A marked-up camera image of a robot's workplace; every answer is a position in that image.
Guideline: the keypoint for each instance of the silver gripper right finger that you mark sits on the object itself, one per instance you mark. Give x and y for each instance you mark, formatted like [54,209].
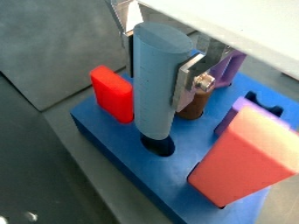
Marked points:
[194,73]

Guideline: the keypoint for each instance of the brown round peg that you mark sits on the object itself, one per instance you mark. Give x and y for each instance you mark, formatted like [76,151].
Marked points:
[194,109]

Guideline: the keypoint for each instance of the purple hexagonal frame peg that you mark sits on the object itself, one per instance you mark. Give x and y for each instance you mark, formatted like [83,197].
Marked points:
[226,69]

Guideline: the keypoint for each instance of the small red block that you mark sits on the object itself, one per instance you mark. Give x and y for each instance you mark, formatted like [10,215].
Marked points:
[114,93]

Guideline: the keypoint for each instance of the blue shape sorting board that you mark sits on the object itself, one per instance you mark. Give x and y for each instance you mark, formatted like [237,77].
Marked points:
[161,176]

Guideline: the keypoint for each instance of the tall red block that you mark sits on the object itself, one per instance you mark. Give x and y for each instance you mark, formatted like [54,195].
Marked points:
[254,155]

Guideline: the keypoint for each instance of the light blue oval peg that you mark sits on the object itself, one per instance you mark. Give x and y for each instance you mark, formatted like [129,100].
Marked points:
[161,49]

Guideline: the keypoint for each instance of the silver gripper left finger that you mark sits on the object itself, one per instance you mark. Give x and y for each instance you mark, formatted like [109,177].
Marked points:
[119,11]

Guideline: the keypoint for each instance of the purple square block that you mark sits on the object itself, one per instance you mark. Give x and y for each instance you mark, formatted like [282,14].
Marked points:
[242,102]

